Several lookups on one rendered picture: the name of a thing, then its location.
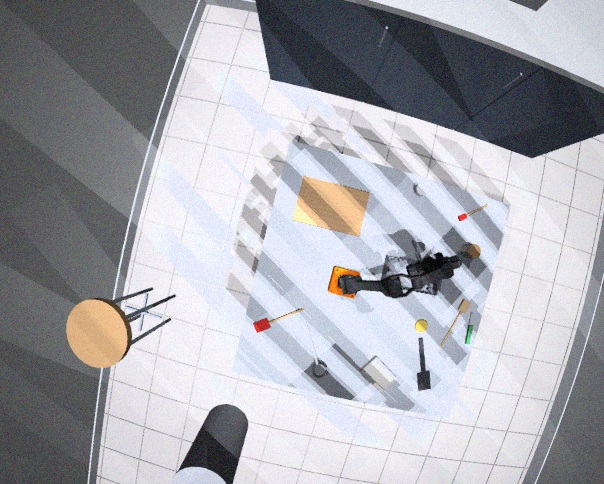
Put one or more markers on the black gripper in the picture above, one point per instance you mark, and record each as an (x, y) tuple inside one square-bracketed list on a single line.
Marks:
[(420, 267)]

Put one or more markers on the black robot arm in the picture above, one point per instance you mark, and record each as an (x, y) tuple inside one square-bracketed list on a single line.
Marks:
[(391, 286)]

